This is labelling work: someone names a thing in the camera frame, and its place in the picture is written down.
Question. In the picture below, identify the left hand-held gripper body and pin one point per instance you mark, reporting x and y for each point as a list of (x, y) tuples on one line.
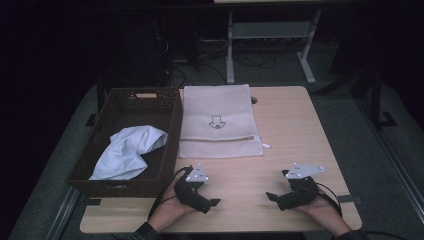
[(186, 191)]

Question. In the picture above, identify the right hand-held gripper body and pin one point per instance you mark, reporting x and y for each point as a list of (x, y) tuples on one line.
[(301, 191)]

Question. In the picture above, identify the white garment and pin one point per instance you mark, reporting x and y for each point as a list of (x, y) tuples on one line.
[(128, 150)]

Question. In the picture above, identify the white mesh laundry bag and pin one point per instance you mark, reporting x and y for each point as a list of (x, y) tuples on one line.
[(218, 110)]

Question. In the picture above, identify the brown woven basket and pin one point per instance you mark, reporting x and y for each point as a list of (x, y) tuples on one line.
[(133, 110)]

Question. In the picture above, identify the person's left hand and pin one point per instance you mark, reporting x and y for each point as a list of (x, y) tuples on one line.
[(170, 210)]

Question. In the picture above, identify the person's right hand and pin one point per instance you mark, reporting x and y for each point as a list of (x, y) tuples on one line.
[(321, 210)]

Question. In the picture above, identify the black table edge clamp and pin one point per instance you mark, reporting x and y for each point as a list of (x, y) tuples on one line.
[(93, 202)]

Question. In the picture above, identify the black metal stand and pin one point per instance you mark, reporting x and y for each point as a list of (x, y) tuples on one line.
[(376, 93)]

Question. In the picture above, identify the aluminium floor rail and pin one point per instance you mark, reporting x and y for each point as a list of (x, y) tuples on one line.
[(63, 213), (393, 160)]

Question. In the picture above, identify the black floor bracket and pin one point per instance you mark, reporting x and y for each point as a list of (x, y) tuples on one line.
[(91, 120)]

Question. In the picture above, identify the white metal desk frame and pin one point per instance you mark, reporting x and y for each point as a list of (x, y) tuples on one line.
[(270, 30)]

